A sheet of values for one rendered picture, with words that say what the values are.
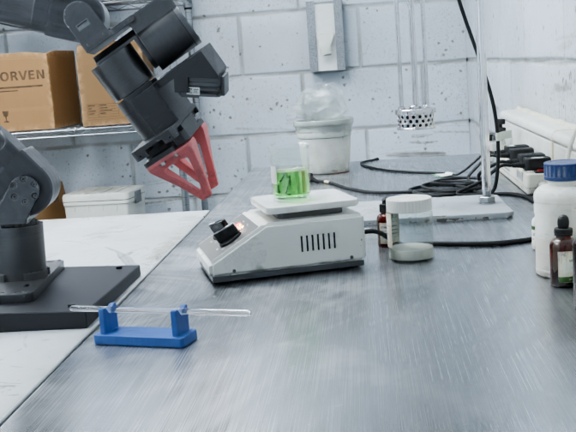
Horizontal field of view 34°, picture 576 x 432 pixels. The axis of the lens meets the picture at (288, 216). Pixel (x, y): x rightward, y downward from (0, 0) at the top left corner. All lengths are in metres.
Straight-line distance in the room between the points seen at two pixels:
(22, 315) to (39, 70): 2.41
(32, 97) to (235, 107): 0.75
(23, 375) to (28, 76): 2.59
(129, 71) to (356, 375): 0.50
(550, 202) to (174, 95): 0.45
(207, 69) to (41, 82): 2.34
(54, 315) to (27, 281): 0.13
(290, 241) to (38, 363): 0.38
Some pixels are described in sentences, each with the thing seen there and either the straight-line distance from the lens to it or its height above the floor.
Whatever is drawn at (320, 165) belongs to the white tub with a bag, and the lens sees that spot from 2.21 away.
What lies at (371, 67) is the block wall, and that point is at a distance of 3.61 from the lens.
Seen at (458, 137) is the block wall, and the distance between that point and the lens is 3.63.
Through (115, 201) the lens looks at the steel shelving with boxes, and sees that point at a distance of 3.43.
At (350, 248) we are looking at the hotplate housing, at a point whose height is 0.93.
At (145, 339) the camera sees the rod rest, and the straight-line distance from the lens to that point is 0.94.
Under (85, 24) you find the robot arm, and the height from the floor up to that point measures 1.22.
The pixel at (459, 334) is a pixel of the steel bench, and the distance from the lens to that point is 0.91.
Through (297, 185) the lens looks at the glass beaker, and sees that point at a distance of 1.20.
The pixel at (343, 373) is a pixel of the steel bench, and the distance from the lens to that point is 0.82.
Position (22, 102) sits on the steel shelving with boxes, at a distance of 3.46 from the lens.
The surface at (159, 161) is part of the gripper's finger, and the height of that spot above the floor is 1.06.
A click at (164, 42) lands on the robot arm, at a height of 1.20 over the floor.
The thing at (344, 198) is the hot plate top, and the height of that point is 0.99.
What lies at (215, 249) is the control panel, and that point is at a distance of 1.21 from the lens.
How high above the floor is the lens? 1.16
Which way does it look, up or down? 9 degrees down
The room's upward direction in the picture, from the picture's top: 4 degrees counter-clockwise
